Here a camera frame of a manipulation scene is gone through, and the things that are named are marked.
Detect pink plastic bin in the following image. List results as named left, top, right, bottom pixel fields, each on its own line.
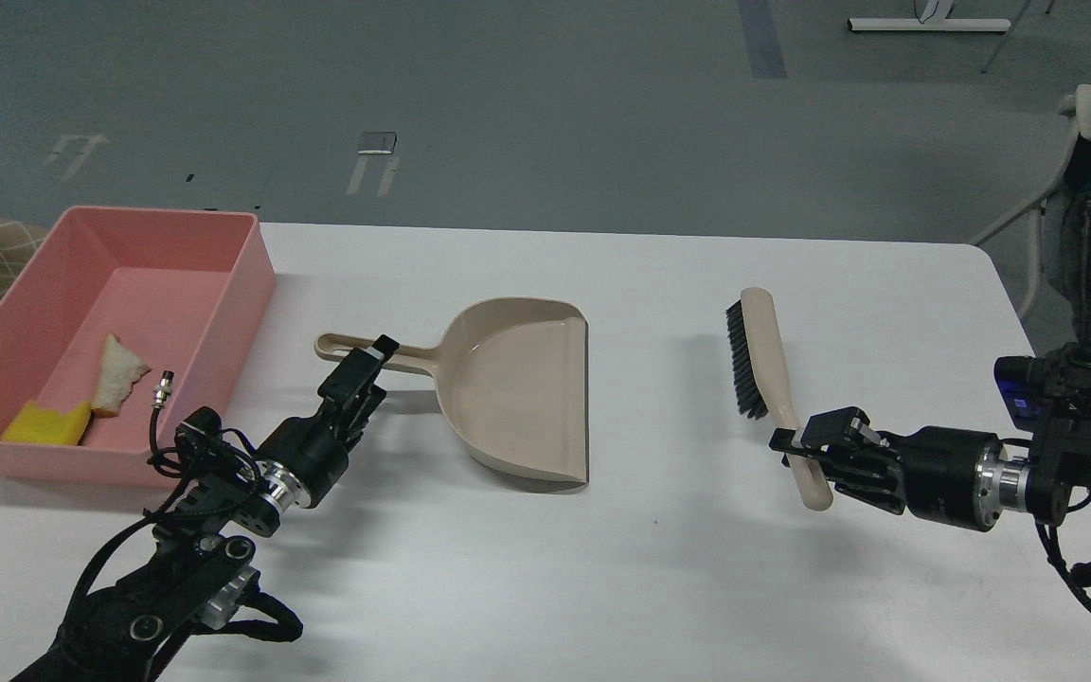
left=0, top=206, right=276, bottom=488

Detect beige hand brush black bristles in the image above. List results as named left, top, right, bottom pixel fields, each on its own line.
left=724, top=287, right=835, bottom=512

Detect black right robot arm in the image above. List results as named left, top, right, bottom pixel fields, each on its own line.
left=769, top=355, right=1091, bottom=614

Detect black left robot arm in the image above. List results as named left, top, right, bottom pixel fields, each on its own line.
left=17, top=336, right=399, bottom=681

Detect beige plastic dustpan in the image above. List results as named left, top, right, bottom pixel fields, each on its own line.
left=314, top=297, right=590, bottom=494

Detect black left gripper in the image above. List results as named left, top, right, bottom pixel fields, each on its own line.
left=257, top=335, right=400, bottom=511

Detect yellow green sponge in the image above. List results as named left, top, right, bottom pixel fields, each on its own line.
left=0, top=400, right=92, bottom=445

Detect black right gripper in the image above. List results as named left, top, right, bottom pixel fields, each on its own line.
left=770, top=406, right=1026, bottom=533

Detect white office chair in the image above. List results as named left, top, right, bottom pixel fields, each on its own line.
left=969, top=83, right=1091, bottom=322

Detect white desk base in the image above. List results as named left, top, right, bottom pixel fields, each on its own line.
left=846, top=1, right=1014, bottom=34

